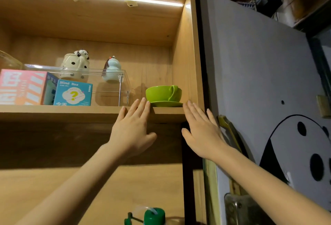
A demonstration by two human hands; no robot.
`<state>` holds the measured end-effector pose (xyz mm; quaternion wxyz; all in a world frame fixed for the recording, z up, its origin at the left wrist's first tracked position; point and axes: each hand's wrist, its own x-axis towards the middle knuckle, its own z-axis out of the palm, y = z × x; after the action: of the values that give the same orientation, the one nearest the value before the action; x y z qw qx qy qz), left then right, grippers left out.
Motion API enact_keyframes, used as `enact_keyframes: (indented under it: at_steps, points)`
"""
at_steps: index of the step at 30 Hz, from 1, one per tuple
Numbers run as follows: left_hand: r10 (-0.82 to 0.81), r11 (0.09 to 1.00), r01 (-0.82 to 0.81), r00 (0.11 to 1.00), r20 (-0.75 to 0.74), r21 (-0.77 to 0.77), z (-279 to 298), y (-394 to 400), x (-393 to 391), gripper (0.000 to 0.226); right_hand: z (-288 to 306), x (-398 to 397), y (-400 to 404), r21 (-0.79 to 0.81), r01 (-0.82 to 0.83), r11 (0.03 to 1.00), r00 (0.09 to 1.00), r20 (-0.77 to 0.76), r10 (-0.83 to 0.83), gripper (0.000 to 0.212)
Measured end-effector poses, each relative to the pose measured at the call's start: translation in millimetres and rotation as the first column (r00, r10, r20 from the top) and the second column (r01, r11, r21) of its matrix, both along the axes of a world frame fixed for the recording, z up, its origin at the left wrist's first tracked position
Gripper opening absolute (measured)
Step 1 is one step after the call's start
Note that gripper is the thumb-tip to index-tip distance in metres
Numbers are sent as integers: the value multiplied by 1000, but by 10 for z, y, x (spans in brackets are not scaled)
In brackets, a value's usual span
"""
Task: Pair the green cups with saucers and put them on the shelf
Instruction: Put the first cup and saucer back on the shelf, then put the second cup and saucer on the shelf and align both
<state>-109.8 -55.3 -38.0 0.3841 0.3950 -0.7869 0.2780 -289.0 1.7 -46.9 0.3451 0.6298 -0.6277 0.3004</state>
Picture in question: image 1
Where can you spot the person's right hand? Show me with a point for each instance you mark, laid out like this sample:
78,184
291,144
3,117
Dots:
204,139

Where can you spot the person's left hand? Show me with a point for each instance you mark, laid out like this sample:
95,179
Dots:
129,134

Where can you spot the person's right thumb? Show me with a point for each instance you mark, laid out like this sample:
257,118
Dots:
186,135

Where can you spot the person's right middle finger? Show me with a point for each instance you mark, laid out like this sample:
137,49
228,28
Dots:
195,112

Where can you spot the person's left middle finger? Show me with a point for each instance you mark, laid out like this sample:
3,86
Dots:
140,108

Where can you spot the person's left little finger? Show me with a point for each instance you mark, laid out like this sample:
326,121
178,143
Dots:
121,115

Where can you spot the person's left thumb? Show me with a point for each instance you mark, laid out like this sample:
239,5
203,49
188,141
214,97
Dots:
150,138

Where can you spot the person's right little finger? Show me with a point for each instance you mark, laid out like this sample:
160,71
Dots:
212,119

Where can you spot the person's right forearm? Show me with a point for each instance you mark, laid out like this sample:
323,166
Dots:
263,188

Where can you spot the person's left forearm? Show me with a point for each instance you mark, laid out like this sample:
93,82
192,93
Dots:
67,191

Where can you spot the green cup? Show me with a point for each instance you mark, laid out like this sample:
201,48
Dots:
159,93

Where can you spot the green saucer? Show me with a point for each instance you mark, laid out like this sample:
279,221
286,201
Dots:
168,104

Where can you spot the clear acrylic display box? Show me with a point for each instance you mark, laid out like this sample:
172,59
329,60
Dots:
125,77

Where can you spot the wooden shelf cabinet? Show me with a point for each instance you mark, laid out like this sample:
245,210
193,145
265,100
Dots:
77,115

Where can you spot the pale blue gourd jar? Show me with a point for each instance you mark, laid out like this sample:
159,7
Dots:
113,71

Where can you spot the blue cardboard box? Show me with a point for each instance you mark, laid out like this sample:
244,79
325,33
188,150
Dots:
73,94

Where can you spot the cream panda teapot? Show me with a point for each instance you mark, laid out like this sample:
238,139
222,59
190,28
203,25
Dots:
73,63

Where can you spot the white board with panda drawing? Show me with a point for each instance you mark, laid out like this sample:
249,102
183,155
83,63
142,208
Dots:
258,64

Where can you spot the green spray bottle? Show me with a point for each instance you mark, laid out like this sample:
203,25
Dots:
154,217

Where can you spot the pink cardboard box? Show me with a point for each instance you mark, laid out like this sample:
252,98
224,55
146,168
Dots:
23,88

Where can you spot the small wooden block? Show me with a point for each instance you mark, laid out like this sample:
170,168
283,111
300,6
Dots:
324,106

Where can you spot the brown cardboard box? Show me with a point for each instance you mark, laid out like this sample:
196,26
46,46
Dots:
243,0

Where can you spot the clear glass jar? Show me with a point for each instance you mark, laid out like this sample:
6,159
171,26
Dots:
9,62

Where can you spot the black device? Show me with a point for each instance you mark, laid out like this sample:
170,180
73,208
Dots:
270,2

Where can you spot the grey metal bracket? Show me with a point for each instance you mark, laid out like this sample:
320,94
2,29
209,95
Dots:
238,210

